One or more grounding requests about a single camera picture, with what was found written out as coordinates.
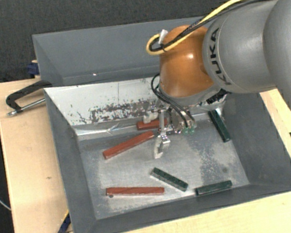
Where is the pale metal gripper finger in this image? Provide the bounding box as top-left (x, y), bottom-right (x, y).
top-left (142, 109), bottom-right (162, 124)
top-left (150, 132), bottom-right (174, 160)

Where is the red-brown flat block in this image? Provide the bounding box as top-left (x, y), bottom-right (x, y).
top-left (105, 178), bottom-right (166, 204)
top-left (136, 116), bottom-right (170, 132)
top-left (100, 129), bottom-right (159, 161)

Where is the dark green flat block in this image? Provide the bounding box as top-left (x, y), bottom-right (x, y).
top-left (149, 162), bottom-right (190, 197)
top-left (193, 179), bottom-right (234, 197)
top-left (207, 107), bottom-right (233, 145)

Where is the grey metal bin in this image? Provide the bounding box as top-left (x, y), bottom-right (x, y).
top-left (31, 0), bottom-right (291, 233)

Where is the pale wood flat board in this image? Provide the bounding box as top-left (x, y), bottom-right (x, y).
top-left (0, 75), bottom-right (73, 233)

